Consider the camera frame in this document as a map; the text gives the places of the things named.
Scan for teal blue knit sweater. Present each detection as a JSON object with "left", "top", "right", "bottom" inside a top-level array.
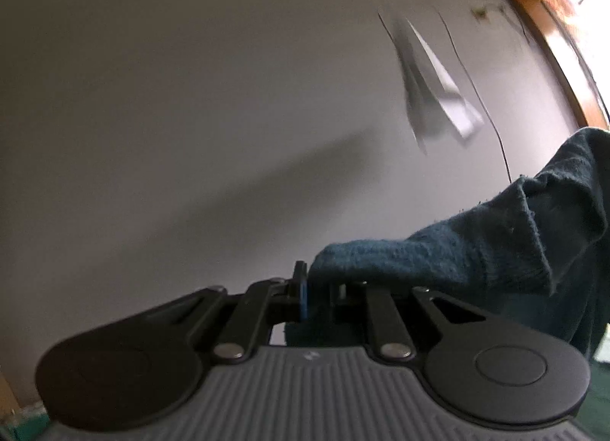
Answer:
[{"left": 310, "top": 128, "right": 609, "bottom": 358}]

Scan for white paper sheets on wall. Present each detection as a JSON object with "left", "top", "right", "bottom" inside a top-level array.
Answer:
[{"left": 390, "top": 18, "right": 484, "bottom": 148}]

